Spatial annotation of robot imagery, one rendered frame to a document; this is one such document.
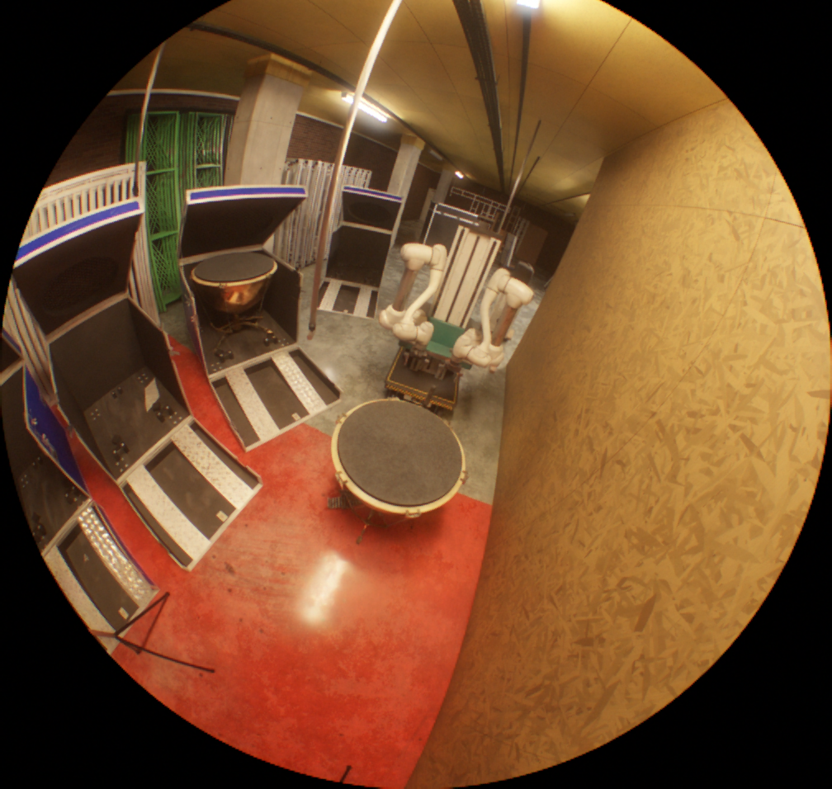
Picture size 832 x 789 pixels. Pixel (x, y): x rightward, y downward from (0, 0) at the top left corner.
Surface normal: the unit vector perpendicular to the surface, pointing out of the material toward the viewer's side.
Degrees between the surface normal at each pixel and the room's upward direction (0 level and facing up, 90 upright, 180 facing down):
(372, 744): 0
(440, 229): 90
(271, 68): 90
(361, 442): 0
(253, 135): 90
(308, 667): 0
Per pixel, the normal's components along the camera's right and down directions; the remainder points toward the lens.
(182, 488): 0.29, -0.74
